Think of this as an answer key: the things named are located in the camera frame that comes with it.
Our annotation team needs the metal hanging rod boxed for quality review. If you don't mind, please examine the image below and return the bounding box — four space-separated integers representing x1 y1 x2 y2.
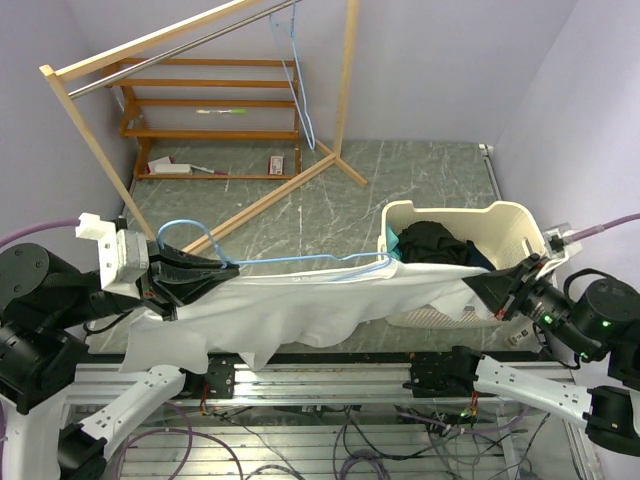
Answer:
69 1 296 100

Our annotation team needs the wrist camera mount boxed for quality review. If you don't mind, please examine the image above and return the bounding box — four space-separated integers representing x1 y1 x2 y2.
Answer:
536 223 583 280
75 213 150 299

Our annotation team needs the black printed t shirt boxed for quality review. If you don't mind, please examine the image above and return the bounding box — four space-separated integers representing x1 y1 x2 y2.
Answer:
396 221 471 266

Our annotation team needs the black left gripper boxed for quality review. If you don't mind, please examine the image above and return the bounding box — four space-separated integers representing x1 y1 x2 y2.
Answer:
50 231 240 325

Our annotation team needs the light blue wire hanger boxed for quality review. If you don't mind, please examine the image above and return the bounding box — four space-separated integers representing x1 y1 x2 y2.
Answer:
268 1 316 151

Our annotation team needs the wooden clothes rack frame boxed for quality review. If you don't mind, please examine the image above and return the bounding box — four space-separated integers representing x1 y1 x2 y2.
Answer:
38 0 369 255

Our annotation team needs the dark blue cloth in basket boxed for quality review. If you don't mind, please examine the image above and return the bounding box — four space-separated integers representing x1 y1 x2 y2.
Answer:
466 240 496 272

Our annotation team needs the white laundry basket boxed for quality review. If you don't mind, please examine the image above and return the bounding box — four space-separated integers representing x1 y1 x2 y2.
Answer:
378 200 547 329

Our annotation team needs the teal cloth in basket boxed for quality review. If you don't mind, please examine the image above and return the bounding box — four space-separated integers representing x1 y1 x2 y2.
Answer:
385 224 402 261

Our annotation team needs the white box on shelf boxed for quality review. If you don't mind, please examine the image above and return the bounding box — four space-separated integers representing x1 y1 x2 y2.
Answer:
146 156 193 177

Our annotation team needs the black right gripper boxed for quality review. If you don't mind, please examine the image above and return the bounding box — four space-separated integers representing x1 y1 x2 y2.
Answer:
462 251 600 358

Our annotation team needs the green marker pen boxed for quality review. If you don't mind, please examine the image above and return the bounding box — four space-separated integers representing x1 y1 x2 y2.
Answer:
195 108 247 115

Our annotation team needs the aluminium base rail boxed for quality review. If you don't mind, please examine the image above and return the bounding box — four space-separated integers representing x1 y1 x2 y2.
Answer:
64 352 581 401

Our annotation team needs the brown wooden shoe rack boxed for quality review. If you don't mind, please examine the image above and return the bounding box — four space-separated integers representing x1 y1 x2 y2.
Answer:
102 57 302 180

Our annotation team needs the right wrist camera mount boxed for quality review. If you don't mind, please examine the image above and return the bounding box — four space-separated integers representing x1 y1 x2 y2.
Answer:
536 223 583 280

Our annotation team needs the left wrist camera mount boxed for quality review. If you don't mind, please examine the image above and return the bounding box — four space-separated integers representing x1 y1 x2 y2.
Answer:
75 213 150 299

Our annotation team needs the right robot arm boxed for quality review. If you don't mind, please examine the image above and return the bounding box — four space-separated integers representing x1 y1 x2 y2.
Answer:
440 254 639 456

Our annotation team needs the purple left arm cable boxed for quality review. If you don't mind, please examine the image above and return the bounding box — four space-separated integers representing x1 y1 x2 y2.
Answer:
0 218 81 251

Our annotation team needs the white t shirt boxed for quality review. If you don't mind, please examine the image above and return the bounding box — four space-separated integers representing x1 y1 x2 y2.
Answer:
120 261 489 374

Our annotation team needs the small red white box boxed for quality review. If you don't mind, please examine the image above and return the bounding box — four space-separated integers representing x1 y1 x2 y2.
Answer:
268 156 284 176

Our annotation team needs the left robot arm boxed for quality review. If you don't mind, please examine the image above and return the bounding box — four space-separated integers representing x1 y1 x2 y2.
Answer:
1 242 239 479

